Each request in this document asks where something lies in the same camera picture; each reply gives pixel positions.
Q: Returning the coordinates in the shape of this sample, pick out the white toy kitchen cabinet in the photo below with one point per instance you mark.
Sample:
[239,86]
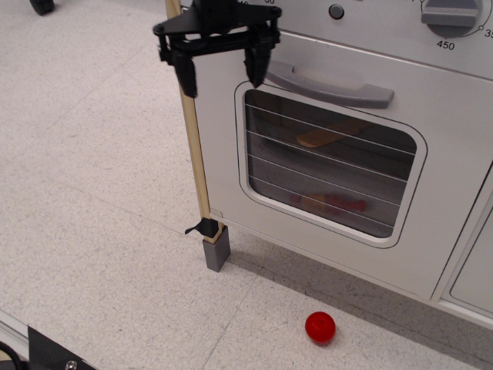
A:
[393,29]

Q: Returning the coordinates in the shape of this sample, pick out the small grey push button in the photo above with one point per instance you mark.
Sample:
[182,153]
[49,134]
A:
[336,11]

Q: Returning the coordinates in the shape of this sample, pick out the grey round oven knob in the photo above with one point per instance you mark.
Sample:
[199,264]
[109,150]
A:
[451,18]

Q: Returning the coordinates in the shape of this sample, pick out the red plastic ball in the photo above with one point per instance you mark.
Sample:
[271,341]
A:
[320,327]

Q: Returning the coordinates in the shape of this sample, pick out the red toy ketchup bottle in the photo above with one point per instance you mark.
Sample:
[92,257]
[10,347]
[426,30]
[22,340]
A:
[324,204]

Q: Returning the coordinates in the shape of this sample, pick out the white cupboard door right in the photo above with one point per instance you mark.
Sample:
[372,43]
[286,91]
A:
[472,285]

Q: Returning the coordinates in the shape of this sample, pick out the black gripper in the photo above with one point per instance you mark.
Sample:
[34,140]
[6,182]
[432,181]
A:
[209,27]

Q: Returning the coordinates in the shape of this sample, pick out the black tape strip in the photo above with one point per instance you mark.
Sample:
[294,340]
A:
[206,227]

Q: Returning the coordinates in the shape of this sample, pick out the grey oven door handle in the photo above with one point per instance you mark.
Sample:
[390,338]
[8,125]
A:
[367,96]

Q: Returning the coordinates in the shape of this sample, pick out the black caster wheel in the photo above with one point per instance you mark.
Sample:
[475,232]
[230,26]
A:
[43,7]

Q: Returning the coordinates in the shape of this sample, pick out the white oven door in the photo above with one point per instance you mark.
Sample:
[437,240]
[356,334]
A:
[422,169]

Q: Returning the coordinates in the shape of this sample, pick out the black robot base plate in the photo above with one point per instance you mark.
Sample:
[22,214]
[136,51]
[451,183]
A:
[44,353]

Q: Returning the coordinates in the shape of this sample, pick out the wooden spatula inside oven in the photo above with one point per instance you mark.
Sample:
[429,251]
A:
[335,132]

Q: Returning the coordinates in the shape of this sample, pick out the aluminium frame rail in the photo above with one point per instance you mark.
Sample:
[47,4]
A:
[15,334]

